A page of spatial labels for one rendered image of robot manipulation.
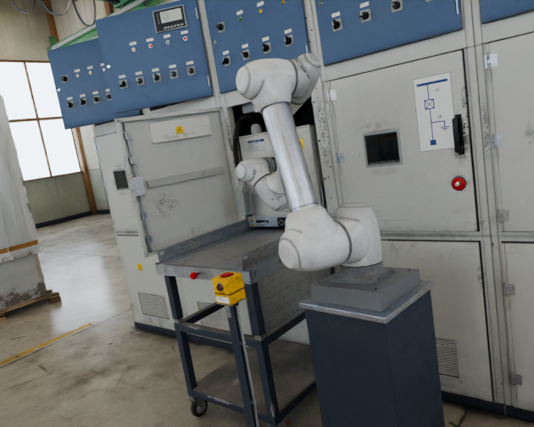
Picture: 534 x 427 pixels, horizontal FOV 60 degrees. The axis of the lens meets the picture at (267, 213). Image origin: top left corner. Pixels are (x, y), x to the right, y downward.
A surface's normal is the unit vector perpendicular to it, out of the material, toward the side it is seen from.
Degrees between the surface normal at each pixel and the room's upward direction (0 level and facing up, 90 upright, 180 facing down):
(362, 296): 90
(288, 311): 90
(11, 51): 90
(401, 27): 90
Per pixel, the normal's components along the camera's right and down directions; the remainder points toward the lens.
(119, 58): -0.17, 0.18
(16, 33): 0.77, -0.02
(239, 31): -0.62, 0.22
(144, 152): 0.54, 0.05
